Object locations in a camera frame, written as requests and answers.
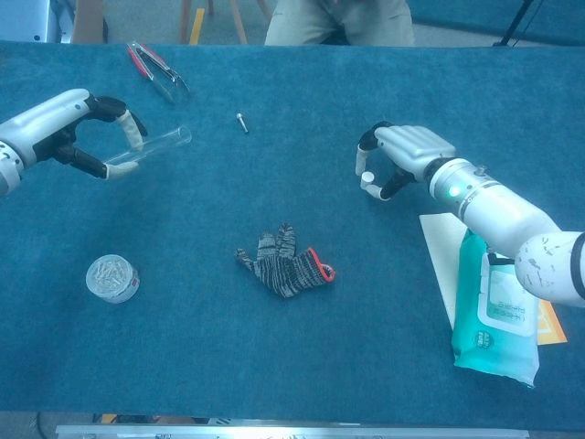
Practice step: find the teal wet wipes pack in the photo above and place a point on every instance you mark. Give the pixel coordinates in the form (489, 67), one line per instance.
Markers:
(493, 356)

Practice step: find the black tripod leg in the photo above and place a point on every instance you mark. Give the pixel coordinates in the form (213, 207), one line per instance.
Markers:
(514, 25)

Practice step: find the orange and white booklet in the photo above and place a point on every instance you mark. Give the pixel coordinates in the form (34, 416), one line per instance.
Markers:
(439, 247)

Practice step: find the blue felt table cloth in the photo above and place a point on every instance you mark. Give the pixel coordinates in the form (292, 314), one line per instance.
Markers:
(292, 366)

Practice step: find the wooden chair legs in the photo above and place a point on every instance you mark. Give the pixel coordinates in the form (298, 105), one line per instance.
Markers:
(184, 23)

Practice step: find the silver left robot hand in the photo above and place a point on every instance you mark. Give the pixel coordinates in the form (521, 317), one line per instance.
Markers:
(45, 119)

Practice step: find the silver metal bolt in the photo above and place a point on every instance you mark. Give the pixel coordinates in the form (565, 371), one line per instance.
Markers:
(242, 122)

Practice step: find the seated person beige trousers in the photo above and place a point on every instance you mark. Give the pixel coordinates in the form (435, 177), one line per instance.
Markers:
(301, 23)

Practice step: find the silver metal cabinet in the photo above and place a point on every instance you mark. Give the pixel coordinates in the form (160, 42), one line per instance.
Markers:
(23, 18)

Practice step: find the aluminium profile rail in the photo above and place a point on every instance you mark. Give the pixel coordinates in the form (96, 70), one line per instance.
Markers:
(292, 432)

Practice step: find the clear round screw container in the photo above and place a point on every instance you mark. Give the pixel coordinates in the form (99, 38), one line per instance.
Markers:
(109, 276)

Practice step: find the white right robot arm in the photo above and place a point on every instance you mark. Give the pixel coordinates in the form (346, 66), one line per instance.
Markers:
(503, 210)

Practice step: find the grey knitted glove red cuff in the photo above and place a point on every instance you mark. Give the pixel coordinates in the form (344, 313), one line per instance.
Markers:
(288, 272)

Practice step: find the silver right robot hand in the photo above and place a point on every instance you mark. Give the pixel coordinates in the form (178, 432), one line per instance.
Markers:
(411, 146)

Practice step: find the clear glass test tube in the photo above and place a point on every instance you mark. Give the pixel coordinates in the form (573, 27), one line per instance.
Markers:
(164, 139)

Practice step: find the small white cap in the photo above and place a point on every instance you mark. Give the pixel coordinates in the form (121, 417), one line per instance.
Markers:
(367, 177)

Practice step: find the brown wooden board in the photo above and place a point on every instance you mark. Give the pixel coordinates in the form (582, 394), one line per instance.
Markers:
(89, 23)

